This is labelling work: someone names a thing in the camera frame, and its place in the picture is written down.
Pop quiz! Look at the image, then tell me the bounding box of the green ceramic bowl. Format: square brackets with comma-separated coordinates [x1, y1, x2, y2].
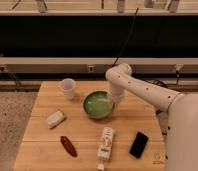
[83, 91, 114, 119]

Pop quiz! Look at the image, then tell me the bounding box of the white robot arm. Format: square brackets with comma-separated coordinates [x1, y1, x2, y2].
[105, 63, 198, 171]

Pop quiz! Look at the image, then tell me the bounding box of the clear plastic cup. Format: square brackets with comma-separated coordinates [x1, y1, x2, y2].
[59, 78, 76, 100]

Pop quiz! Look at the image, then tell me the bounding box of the black smartphone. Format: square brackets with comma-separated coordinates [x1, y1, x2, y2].
[129, 132, 149, 159]

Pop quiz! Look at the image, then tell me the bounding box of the white lotion tube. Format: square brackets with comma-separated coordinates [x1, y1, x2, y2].
[97, 127, 114, 171]

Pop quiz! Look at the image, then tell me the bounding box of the white soap bar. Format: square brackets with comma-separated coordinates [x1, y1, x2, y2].
[46, 111, 65, 129]

